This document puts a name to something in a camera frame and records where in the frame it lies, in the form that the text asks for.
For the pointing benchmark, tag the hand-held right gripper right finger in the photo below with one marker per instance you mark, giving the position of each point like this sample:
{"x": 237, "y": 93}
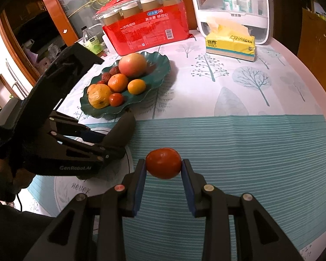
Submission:
{"x": 188, "y": 189}

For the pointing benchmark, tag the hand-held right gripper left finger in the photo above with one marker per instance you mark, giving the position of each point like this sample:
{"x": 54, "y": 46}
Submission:
{"x": 139, "y": 187}

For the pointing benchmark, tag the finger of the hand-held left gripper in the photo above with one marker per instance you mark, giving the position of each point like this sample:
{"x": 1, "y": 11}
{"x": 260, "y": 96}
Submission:
{"x": 119, "y": 136}
{"x": 92, "y": 136}

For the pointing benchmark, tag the red tomato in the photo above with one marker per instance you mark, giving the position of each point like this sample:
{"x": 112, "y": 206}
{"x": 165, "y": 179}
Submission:
{"x": 116, "y": 99}
{"x": 163, "y": 163}

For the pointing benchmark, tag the small tangerine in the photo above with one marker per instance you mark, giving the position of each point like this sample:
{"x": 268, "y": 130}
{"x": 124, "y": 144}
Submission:
{"x": 136, "y": 87}

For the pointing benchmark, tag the white round plate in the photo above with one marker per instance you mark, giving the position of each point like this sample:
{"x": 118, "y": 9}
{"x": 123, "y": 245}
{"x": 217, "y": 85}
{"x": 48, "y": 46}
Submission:
{"x": 70, "y": 190}

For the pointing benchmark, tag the dark green scalloped plate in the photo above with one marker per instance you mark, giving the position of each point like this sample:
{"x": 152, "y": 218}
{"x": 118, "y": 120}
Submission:
{"x": 153, "y": 76}

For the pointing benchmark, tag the large pink yellow apple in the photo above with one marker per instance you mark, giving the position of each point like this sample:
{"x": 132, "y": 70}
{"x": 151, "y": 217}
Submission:
{"x": 132, "y": 65}

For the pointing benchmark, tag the steel refrigerator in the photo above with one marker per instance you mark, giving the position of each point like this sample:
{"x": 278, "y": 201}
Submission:
{"x": 16, "y": 81}

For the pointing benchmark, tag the wrinkled yellow orange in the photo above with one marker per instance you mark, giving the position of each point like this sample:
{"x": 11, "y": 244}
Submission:
{"x": 99, "y": 96}

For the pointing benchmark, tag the bright orange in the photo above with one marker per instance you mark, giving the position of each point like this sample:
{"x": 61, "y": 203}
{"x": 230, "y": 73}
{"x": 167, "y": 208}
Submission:
{"x": 118, "y": 83}

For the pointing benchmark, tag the green label bottle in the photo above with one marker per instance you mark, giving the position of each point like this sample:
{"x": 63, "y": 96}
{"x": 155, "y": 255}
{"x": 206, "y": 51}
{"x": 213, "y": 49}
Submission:
{"x": 93, "y": 46}

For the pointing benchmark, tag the tall clear glass bottle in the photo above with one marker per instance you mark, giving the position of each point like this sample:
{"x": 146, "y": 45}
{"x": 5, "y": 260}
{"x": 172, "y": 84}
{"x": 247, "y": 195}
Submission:
{"x": 85, "y": 34}

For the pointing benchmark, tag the tree print tablecloth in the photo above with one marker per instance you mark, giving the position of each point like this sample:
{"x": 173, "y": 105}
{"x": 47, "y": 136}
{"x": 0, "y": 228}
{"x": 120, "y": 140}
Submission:
{"x": 247, "y": 141}

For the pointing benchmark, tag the white squeeze bottle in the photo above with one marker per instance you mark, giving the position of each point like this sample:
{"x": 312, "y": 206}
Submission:
{"x": 104, "y": 41}

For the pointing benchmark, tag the wooden glass door cabinet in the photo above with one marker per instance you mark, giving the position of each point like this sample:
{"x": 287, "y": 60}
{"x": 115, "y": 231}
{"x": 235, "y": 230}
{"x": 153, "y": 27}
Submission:
{"x": 57, "y": 5}

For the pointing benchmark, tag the red pack of paper cups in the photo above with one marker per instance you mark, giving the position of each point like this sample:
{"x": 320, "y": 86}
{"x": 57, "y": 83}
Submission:
{"x": 146, "y": 35}

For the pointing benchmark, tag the yellow tissue pack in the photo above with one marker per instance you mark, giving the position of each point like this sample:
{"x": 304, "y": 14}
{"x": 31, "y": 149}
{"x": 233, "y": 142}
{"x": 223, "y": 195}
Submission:
{"x": 231, "y": 46}

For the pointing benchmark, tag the white storage box clear lid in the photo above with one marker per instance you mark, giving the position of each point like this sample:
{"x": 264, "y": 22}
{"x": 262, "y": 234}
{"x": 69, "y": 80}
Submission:
{"x": 233, "y": 21}

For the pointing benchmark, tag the brown wooden panel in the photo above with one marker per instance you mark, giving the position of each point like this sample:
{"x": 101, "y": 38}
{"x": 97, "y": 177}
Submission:
{"x": 317, "y": 46}

